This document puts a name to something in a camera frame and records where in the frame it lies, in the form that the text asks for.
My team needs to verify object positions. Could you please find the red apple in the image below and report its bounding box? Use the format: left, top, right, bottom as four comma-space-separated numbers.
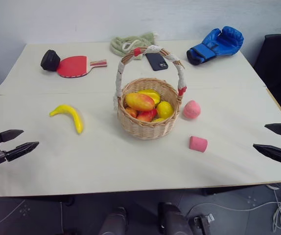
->
136, 108, 158, 122

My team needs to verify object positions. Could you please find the orange red mango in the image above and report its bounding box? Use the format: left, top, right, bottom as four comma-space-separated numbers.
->
125, 92, 156, 112

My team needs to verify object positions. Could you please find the blue boxing glove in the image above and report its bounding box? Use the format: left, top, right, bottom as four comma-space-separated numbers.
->
186, 25, 244, 66

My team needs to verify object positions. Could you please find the black metal bracket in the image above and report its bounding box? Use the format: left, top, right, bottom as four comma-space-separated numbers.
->
193, 212, 216, 232

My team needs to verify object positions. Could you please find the black chair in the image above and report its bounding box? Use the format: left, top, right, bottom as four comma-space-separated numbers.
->
253, 33, 281, 125

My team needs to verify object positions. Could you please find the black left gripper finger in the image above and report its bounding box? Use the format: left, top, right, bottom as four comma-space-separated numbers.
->
5, 141, 40, 163
0, 129, 24, 143

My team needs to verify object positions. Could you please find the black table frame bar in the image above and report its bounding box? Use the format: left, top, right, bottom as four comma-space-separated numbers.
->
201, 182, 275, 196

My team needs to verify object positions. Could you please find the pink ball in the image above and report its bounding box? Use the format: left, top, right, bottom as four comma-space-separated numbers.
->
183, 99, 202, 120

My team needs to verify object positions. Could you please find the small orange peach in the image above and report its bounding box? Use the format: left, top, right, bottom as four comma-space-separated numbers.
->
125, 107, 139, 118

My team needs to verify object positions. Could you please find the pink cylinder block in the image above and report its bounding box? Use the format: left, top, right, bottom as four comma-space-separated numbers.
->
188, 136, 209, 153

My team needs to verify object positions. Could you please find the white cable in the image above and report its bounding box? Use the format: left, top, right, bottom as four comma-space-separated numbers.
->
188, 182, 281, 234

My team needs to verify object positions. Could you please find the green towel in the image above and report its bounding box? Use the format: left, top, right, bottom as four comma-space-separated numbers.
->
110, 31, 159, 60

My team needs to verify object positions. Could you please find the yellow plastic banana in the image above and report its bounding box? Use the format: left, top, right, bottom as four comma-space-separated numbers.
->
48, 104, 84, 135

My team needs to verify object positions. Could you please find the wicker basket with handle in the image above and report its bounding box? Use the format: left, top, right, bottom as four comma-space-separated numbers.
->
112, 45, 188, 141

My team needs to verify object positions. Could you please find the yellow starfruit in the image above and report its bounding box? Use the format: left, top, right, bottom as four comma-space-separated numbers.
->
137, 89, 161, 106

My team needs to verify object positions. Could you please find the yellow lemon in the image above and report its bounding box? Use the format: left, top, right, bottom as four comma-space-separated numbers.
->
156, 100, 175, 119

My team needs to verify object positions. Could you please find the red table tennis paddle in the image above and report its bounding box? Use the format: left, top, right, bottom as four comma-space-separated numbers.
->
57, 55, 108, 78

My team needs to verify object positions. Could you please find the black pouch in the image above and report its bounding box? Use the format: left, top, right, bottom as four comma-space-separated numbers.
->
40, 49, 61, 72

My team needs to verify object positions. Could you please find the black smartphone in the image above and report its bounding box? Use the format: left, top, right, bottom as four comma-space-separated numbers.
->
145, 52, 169, 72

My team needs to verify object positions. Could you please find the dark rounded shape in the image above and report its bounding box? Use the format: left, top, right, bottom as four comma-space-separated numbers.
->
157, 202, 193, 235
98, 207, 129, 235

